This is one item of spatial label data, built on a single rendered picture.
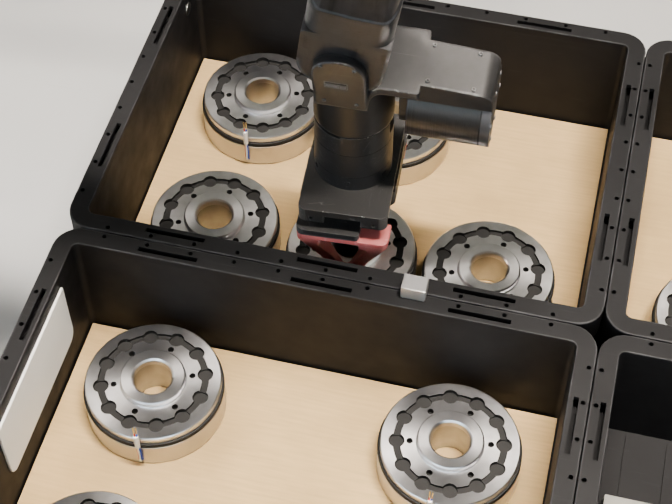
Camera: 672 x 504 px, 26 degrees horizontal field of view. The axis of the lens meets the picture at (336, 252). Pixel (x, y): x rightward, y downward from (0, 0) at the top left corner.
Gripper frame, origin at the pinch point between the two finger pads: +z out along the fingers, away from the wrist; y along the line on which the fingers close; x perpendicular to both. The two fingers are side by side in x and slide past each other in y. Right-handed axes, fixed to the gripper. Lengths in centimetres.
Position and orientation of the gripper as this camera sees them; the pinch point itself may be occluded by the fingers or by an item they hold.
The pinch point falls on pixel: (352, 236)
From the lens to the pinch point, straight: 113.8
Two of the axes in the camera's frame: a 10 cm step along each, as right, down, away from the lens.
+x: -9.9, -1.3, 1.0
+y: 1.7, -7.9, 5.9
